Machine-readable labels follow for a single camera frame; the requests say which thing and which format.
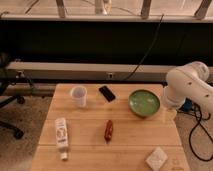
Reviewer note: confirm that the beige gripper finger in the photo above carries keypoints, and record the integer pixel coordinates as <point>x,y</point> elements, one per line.
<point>170,114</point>

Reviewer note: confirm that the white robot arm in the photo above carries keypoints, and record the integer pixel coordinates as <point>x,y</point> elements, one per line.
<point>188,82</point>

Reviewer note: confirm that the green ceramic bowl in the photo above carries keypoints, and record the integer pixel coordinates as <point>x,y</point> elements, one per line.
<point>143,103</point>

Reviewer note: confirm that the white square sponge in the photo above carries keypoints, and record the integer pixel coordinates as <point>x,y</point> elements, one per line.
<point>156,159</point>

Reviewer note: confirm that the black rectangular block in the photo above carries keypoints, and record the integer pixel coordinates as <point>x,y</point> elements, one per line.
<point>107,93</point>

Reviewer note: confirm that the translucent plastic cup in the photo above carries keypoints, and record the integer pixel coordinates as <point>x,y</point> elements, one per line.
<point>78,95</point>

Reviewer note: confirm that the white tube bottle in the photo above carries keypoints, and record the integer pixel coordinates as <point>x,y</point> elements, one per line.
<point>62,137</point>

